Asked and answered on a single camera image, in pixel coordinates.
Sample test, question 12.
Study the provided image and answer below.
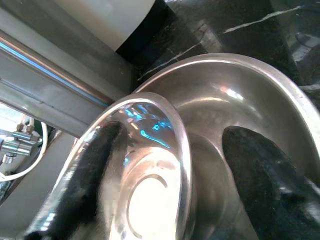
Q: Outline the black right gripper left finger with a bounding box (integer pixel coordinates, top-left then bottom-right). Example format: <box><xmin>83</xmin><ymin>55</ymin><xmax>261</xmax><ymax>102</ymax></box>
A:
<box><xmin>24</xmin><ymin>121</ymin><xmax>126</xmax><ymax>240</ymax></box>

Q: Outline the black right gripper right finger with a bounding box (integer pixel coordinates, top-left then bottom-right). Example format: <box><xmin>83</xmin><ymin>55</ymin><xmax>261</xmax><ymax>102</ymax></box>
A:
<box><xmin>221</xmin><ymin>125</ymin><xmax>320</xmax><ymax>240</ymax></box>

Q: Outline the stainless steel bowl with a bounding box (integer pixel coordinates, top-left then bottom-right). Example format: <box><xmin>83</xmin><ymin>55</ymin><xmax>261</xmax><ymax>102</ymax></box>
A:
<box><xmin>24</xmin><ymin>91</ymin><xmax>193</xmax><ymax>240</ymax></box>

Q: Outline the steel faucet with base bar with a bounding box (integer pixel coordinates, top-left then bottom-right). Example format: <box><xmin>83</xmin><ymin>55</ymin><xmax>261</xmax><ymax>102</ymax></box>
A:
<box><xmin>0</xmin><ymin>119</ymin><xmax>43</xmax><ymax>166</ymax></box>

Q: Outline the large shallow steel plate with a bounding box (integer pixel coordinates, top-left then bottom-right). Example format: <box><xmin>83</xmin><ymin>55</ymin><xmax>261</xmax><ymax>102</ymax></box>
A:
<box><xmin>132</xmin><ymin>52</ymin><xmax>320</xmax><ymax>240</ymax></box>

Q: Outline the stainless steel knife block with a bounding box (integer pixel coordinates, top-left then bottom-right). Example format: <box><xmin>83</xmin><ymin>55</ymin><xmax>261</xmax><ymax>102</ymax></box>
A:
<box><xmin>0</xmin><ymin>7</ymin><xmax>133</xmax><ymax>138</ymax></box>

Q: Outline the white round container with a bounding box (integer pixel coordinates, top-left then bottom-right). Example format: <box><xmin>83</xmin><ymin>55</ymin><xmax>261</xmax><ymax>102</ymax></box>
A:
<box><xmin>57</xmin><ymin>0</ymin><xmax>161</xmax><ymax>52</ymax></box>

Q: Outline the white looped hose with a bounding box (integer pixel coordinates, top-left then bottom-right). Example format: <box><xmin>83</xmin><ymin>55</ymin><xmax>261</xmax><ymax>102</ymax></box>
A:
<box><xmin>0</xmin><ymin>122</ymin><xmax>48</xmax><ymax>182</ymax></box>

